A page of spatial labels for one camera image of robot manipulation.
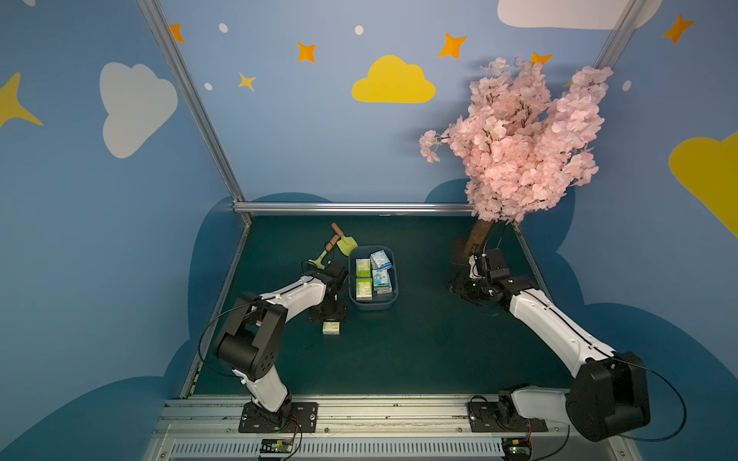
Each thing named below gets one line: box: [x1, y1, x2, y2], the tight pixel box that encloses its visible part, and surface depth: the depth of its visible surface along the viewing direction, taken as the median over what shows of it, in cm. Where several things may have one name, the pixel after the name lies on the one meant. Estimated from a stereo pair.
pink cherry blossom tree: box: [418, 57, 615, 259], surface depth 70 cm
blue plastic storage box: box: [347, 244, 399, 312], surface depth 100 cm
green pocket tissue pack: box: [321, 320, 341, 336], surface depth 90 cm
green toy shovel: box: [331, 222, 359, 257], surface depth 115 cm
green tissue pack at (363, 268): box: [355, 258, 372, 278], surface depth 106 cm
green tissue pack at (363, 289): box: [355, 278, 373, 301], surface depth 97 cm
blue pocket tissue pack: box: [369, 249, 394, 270], surface depth 103 cm
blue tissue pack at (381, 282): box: [371, 267, 393, 294], surface depth 98 cm
